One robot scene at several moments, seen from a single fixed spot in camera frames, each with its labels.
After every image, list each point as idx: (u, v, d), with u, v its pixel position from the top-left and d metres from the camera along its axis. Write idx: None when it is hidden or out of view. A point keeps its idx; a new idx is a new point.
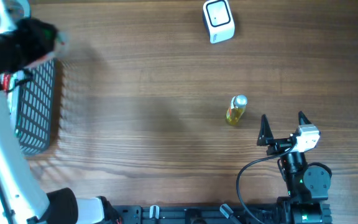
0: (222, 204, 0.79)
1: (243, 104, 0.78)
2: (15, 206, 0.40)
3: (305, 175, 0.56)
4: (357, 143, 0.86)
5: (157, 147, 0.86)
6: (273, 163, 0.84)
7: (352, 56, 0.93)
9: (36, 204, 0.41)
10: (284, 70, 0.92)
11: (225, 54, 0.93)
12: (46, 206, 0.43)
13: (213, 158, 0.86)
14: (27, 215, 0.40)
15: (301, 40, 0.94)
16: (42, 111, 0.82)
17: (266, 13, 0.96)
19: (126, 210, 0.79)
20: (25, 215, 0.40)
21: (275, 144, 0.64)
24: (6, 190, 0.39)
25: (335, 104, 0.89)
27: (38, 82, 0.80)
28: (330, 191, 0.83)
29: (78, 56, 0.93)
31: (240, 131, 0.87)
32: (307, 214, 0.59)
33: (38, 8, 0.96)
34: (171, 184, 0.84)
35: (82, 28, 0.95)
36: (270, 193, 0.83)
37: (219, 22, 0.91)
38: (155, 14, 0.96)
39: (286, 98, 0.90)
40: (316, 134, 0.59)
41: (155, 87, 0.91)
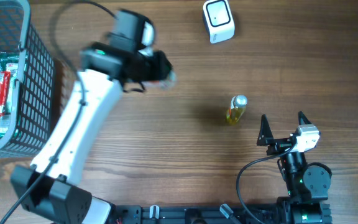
0: (222, 204, 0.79)
1: (243, 105, 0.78)
2: (63, 158, 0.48)
3: (305, 175, 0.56)
4: (357, 143, 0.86)
5: (157, 147, 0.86)
6: (273, 163, 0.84)
7: (352, 56, 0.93)
9: (73, 168, 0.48)
10: (284, 70, 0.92)
11: (225, 53, 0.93)
12: (79, 175, 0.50)
13: (213, 158, 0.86)
14: (63, 172, 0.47)
15: (301, 40, 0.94)
16: (42, 111, 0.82)
17: (266, 13, 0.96)
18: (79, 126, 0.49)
19: (126, 210, 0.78)
20: (61, 171, 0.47)
21: (275, 144, 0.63)
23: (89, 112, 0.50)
24: (66, 144, 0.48)
25: (335, 104, 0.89)
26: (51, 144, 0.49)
27: (38, 82, 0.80)
28: (330, 191, 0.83)
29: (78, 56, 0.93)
31: (240, 131, 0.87)
32: (307, 214, 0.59)
33: (38, 8, 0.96)
34: (171, 184, 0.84)
35: (82, 28, 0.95)
36: (270, 193, 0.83)
37: (219, 22, 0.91)
38: (155, 14, 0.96)
39: (286, 98, 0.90)
40: (316, 134, 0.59)
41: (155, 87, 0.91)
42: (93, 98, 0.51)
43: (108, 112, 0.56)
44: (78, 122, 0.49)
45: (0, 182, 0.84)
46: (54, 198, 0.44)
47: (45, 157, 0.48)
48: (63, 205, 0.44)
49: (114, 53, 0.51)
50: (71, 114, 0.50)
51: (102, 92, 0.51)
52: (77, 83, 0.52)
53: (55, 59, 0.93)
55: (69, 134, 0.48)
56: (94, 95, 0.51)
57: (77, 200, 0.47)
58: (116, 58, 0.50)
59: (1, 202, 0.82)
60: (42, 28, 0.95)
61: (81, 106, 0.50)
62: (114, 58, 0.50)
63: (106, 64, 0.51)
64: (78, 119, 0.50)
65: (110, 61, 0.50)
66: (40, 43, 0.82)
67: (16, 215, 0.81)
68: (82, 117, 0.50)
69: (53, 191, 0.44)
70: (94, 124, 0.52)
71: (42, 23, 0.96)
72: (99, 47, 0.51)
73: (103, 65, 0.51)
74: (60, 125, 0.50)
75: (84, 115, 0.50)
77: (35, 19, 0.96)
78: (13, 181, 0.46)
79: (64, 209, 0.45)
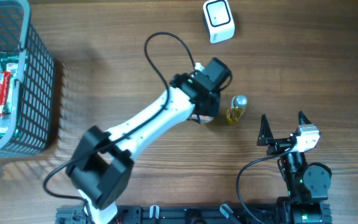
0: (222, 204, 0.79)
1: (243, 105, 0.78)
2: (133, 138, 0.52)
3: (305, 175, 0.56)
4: (357, 143, 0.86)
5: (157, 147, 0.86)
6: (273, 163, 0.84)
7: (352, 56, 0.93)
9: (135, 155, 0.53)
10: (284, 70, 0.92)
11: (225, 53, 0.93)
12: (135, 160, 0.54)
13: (213, 158, 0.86)
14: (130, 149, 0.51)
15: (301, 40, 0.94)
16: (43, 111, 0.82)
17: (266, 13, 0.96)
18: (154, 123, 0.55)
19: (126, 210, 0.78)
20: (128, 147, 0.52)
21: (275, 144, 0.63)
23: (168, 115, 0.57)
24: (139, 130, 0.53)
25: (335, 104, 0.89)
26: (129, 124, 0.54)
27: (38, 82, 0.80)
28: (330, 191, 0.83)
29: (78, 56, 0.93)
31: (240, 131, 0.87)
32: (307, 214, 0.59)
33: (38, 8, 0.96)
34: (171, 184, 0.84)
35: (82, 28, 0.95)
36: (270, 193, 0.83)
37: (219, 22, 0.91)
38: (155, 14, 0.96)
39: (286, 98, 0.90)
40: (316, 134, 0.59)
41: (155, 87, 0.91)
42: (171, 106, 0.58)
43: (172, 125, 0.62)
44: (158, 117, 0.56)
45: (0, 182, 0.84)
46: (112, 167, 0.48)
47: (120, 130, 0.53)
48: (115, 179, 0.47)
49: (197, 88, 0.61)
50: (151, 110, 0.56)
51: (181, 107, 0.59)
52: (165, 91, 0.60)
53: (55, 59, 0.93)
55: (146, 124, 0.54)
56: (174, 106, 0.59)
57: (119, 185, 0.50)
58: (195, 93, 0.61)
59: (1, 201, 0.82)
60: (42, 28, 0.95)
61: (162, 109, 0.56)
62: (194, 93, 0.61)
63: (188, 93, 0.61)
64: (157, 117, 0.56)
65: (191, 95, 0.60)
66: (40, 43, 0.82)
67: (16, 214, 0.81)
68: (160, 117, 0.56)
69: (114, 163, 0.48)
70: (163, 127, 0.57)
71: (42, 23, 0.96)
72: (191, 79, 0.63)
73: (186, 93, 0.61)
74: (140, 114, 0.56)
75: (162, 116, 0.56)
77: (35, 19, 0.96)
78: (87, 137, 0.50)
79: (112, 184, 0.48)
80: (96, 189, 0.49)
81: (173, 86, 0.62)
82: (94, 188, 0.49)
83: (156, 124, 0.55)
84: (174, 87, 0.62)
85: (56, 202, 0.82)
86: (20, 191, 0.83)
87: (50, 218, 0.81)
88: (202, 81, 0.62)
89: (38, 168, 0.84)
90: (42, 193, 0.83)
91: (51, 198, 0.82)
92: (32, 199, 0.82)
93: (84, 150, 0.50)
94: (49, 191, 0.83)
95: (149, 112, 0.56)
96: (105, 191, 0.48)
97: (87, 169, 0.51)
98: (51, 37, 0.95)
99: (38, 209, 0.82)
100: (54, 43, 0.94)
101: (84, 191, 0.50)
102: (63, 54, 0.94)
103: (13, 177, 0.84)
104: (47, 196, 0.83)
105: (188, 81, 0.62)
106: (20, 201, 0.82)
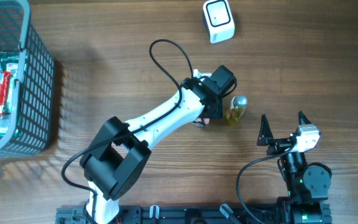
0: (222, 204, 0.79)
1: (243, 105, 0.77)
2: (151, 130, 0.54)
3: (305, 175, 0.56)
4: (356, 143, 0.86)
5: (157, 147, 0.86)
6: (273, 163, 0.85)
7: (352, 56, 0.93)
9: (151, 147, 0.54)
10: (284, 70, 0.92)
11: (225, 53, 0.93)
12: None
13: (213, 158, 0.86)
14: (147, 139, 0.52)
15: (301, 40, 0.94)
16: (42, 111, 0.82)
17: (266, 13, 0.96)
18: (168, 118, 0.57)
19: (126, 210, 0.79)
20: (145, 137, 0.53)
21: (275, 144, 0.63)
23: (181, 112, 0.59)
24: (155, 124, 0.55)
25: (335, 104, 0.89)
26: (145, 117, 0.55)
27: (38, 82, 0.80)
28: (330, 191, 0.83)
29: (78, 56, 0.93)
31: (240, 131, 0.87)
32: (307, 214, 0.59)
33: (38, 8, 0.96)
34: (171, 184, 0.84)
35: (82, 28, 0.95)
36: (270, 193, 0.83)
37: (219, 22, 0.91)
38: (155, 14, 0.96)
39: (286, 98, 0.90)
40: (316, 134, 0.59)
41: (155, 87, 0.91)
42: (184, 104, 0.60)
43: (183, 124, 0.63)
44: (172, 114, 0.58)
45: (0, 182, 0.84)
46: (128, 157, 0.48)
47: (137, 123, 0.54)
48: (131, 168, 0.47)
49: (206, 92, 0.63)
50: (165, 107, 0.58)
51: (193, 106, 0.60)
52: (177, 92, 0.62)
53: (55, 59, 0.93)
55: (163, 119, 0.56)
56: (187, 105, 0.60)
57: (133, 178, 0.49)
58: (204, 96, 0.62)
59: (1, 201, 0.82)
60: (42, 28, 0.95)
61: (176, 106, 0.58)
62: (204, 96, 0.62)
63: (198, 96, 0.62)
64: (171, 113, 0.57)
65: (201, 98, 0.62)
66: (40, 43, 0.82)
67: (16, 214, 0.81)
68: (174, 113, 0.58)
69: (130, 152, 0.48)
70: (175, 124, 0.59)
71: (42, 23, 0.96)
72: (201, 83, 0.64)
73: (196, 94, 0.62)
74: (155, 109, 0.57)
75: (176, 113, 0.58)
77: (35, 19, 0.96)
78: (107, 126, 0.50)
79: (127, 173, 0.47)
80: (110, 178, 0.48)
81: (184, 87, 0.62)
82: (108, 178, 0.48)
83: (171, 120, 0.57)
84: (186, 89, 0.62)
85: (56, 202, 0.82)
86: (20, 191, 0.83)
87: (50, 218, 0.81)
88: (211, 86, 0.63)
89: (38, 168, 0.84)
90: (42, 193, 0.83)
91: (51, 198, 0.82)
92: (32, 199, 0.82)
93: (100, 139, 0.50)
94: (49, 191, 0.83)
95: (163, 108, 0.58)
96: (120, 180, 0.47)
97: (102, 159, 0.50)
98: (51, 37, 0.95)
99: (38, 208, 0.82)
100: (54, 43, 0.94)
101: (97, 182, 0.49)
102: (63, 55, 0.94)
103: (13, 177, 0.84)
104: (46, 196, 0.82)
105: (199, 84, 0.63)
106: (20, 201, 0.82)
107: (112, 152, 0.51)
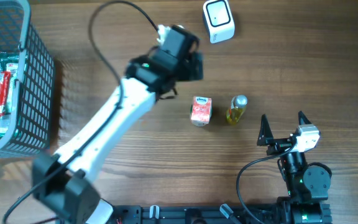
0: (222, 204, 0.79)
1: (243, 105, 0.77)
2: (87, 155, 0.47)
3: (305, 175, 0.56)
4: (356, 143, 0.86)
5: (156, 147, 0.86)
6: (273, 163, 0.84)
7: (352, 56, 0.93)
9: (94, 170, 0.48)
10: (284, 70, 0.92)
11: (225, 53, 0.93)
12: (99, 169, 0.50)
13: (213, 158, 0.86)
14: (84, 167, 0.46)
15: (301, 40, 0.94)
16: (42, 111, 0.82)
17: (266, 13, 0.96)
18: (107, 130, 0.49)
19: (126, 210, 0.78)
20: (82, 165, 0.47)
21: (275, 144, 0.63)
23: (122, 116, 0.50)
24: (92, 142, 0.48)
25: (335, 104, 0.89)
26: (79, 138, 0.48)
27: (38, 82, 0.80)
28: (330, 191, 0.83)
29: (78, 56, 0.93)
31: (240, 131, 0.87)
32: (307, 214, 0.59)
33: (37, 8, 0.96)
34: (171, 184, 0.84)
35: (82, 28, 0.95)
36: (270, 193, 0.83)
37: (219, 22, 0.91)
38: (155, 14, 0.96)
39: (286, 98, 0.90)
40: (316, 134, 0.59)
41: None
42: (129, 105, 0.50)
43: (137, 116, 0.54)
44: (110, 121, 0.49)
45: (0, 182, 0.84)
46: (66, 190, 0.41)
47: (70, 149, 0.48)
48: (74, 200, 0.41)
49: (156, 71, 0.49)
50: (102, 115, 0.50)
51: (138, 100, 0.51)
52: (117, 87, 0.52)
53: (55, 59, 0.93)
55: (99, 133, 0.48)
56: (130, 101, 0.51)
57: (85, 201, 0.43)
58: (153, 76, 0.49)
59: (1, 202, 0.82)
60: (42, 28, 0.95)
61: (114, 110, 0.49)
62: (153, 75, 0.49)
63: (148, 79, 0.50)
64: (109, 121, 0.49)
65: (149, 79, 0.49)
66: (40, 43, 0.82)
67: (16, 214, 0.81)
68: (113, 120, 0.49)
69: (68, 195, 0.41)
70: (121, 127, 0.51)
71: (42, 23, 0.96)
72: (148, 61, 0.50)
73: (143, 76, 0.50)
74: (91, 123, 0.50)
75: (115, 119, 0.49)
77: (35, 19, 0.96)
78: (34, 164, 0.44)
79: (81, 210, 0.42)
80: (63, 213, 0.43)
81: (126, 78, 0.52)
82: (60, 213, 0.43)
83: (109, 131, 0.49)
84: (128, 79, 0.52)
85: None
86: (21, 191, 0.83)
87: None
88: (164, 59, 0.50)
89: None
90: None
91: None
92: (32, 199, 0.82)
93: (36, 177, 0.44)
94: None
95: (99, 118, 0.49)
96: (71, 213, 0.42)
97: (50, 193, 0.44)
98: (50, 37, 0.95)
99: (38, 209, 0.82)
100: (54, 43, 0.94)
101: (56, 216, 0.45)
102: (62, 55, 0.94)
103: (13, 177, 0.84)
104: None
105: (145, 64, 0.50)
106: None
107: (58, 180, 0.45)
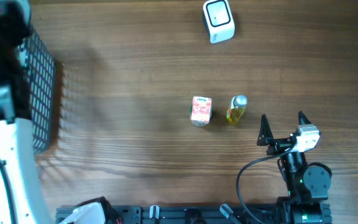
0: (222, 204, 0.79)
1: (243, 104, 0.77)
2: None
3: (305, 175, 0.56)
4: (356, 143, 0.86)
5: (156, 147, 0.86)
6: (273, 163, 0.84)
7: (352, 56, 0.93)
9: None
10: (284, 70, 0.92)
11: (225, 53, 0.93)
12: None
13: (213, 158, 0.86)
14: None
15: (301, 40, 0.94)
16: (42, 111, 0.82)
17: (266, 14, 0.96)
18: (12, 185, 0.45)
19: (126, 210, 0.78)
20: None
21: (275, 144, 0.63)
23: (12, 170, 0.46)
24: (17, 207, 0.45)
25: (335, 104, 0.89)
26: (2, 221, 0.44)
27: (38, 82, 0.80)
28: (330, 191, 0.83)
29: (78, 56, 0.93)
31: (240, 131, 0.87)
32: (307, 214, 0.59)
33: (38, 8, 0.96)
34: (171, 184, 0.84)
35: (82, 28, 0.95)
36: (270, 193, 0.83)
37: (219, 22, 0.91)
38: (155, 14, 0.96)
39: (286, 98, 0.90)
40: (316, 134, 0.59)
41: (155, 87, 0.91)
42: None
43: (30, 149, 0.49)
44: (9, 180, 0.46)
45: None
46: None
47: None
48: None
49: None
50: None
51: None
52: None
53: (55, 59, 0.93)
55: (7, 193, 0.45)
56: (6, 145, 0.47)
57: None
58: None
59: None
60: (42, 28, 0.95)
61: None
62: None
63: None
64: (4, 180, 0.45)
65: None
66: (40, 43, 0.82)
67: None
68: (3, 175, 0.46)
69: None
70: (25, 173, 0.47)
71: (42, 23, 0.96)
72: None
73: None
74: None
75: (0, 176, 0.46)
77: (35, 19, 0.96)
78: None
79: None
80: None
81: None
82: None
83: (19, 188, 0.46)
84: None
85: (56, 202, 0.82)
86: None
87: None
88: None
89: (38, 168, 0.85)
90: None
91: (51, 198, 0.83)
92: None
93: None
94: (49, 191, 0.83)
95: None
96: None
97: None
98: (50, 37, 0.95)
99: None
100: (54, 43, 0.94)
101: None
102: (62, 54, 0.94)
103: None
104: (46, 196, 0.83)
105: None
106: None
107: None
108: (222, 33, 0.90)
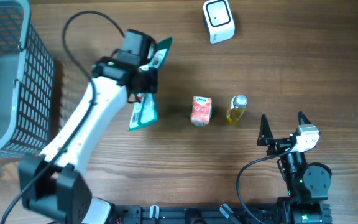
0: (222, 204, 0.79)
1: (243, 105, 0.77)
2: (71, 149, 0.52)
3: (305, 175, 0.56)
4: (356, 143, 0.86)
5: (156, 147, 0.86)
6: (273, 163, 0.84)
7: (352, 56, 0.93)
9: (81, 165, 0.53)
10: (284, 70, 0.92)
11: (225, 54, 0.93)
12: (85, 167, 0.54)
13: (213, 158, 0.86)
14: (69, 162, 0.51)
15: (301, 40, 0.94)
16: (41, 111, 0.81)
17: (266, 13, 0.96)
18: (92, 117, 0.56)
19: (126, 210, 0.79)
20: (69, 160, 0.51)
21: (275, 144, 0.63)
23: (99, 111, 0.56)
24: (77, 137, 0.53)
25: (335, 104, 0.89)
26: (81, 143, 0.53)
27: (38, 82, 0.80)
28: (330, 191, 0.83)
29: (78, 56, 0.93)
31: (240, 131, 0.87)
32: (307, 214, 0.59)
33: (37, 8, 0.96)
34: (171, 184, 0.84)
35: (82, 28, 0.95)
36: (270, 193, 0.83)
37: (219, 22, 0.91)
38: (155, 14, 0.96)
39: (286, 98, 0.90)
40: (316, 134, 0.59)
41: None
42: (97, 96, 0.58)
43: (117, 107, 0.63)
44: (89, 118, 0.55)
45: (0, 182, 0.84)
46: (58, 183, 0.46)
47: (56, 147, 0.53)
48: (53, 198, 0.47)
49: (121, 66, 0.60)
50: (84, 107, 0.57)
51: (109, 95, 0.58)
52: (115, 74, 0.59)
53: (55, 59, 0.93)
55: (84, 124, 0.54)
56: (104, 98, 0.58)
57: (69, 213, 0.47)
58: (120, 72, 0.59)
59: (1, 202, 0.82)
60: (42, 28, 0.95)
61: (92, 104, 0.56)
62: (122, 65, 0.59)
63: (114, 75, 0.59)
64: (90, 113, 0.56)
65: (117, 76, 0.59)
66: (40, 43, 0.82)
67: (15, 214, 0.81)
68: (92, 112, 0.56)
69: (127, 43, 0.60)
70: (97, 127, 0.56)
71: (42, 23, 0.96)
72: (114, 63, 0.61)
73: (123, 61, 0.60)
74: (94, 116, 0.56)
75: (93, 112, 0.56)
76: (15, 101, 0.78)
77: (35, 19, 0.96)
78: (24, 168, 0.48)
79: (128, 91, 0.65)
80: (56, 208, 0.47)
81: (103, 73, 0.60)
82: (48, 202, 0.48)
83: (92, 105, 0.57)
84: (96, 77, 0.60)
85: None
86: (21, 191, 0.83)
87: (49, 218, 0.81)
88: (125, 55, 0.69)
89: None
90: None
91: None
92: None
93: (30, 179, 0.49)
94: None
95: (81, 112, 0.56)
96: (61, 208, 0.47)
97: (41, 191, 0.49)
98: (50, 37, 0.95)
99: None
100: (54, 43, 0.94)
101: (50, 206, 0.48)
102: (62, 55, 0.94)
103: (13, 177, 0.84)
104: None
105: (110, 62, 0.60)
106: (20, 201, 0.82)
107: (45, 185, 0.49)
108: (222, 32, 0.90)
